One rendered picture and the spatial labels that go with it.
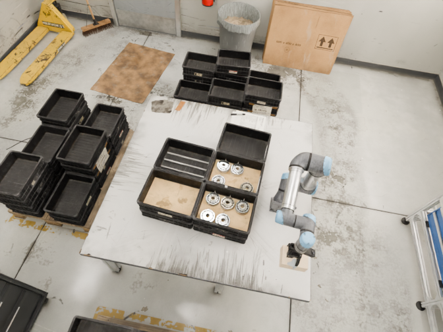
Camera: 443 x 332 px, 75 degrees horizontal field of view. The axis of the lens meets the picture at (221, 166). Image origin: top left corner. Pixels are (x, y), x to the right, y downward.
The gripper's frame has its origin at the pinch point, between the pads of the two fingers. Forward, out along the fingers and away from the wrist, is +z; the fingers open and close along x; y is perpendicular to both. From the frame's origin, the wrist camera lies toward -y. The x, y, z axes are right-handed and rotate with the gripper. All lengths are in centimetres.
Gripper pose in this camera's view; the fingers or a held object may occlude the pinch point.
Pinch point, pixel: (294, 257)
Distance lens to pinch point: 195.0
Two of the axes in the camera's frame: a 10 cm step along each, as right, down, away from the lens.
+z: -0.7, 5.4, 8.4
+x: -1.8, 8.2, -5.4
